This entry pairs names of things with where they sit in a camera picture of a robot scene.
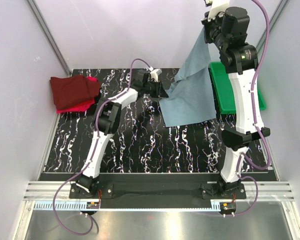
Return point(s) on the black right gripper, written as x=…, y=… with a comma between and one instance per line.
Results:
x=207, y=24

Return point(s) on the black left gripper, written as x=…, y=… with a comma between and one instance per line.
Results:
x=159, y=92

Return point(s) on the light blue t shirt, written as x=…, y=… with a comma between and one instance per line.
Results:
x=190, y=97

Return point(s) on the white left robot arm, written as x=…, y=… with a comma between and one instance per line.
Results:
x=106, y=123

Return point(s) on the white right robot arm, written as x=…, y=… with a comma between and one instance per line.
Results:
x=241, y=65

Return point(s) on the green plastic bin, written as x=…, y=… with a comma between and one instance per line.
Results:
x=223, y=88

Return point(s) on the bright red folded t shirt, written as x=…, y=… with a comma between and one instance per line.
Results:
x=77, y=106

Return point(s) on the dark red folded t shirt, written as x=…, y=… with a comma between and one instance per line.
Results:
x=72, y=91

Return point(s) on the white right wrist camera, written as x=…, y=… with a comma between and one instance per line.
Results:
x=217, y=6

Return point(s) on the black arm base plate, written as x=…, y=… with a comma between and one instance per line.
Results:
x=111, y=190

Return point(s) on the aluminium front rail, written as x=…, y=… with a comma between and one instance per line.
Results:
x=248, y=190

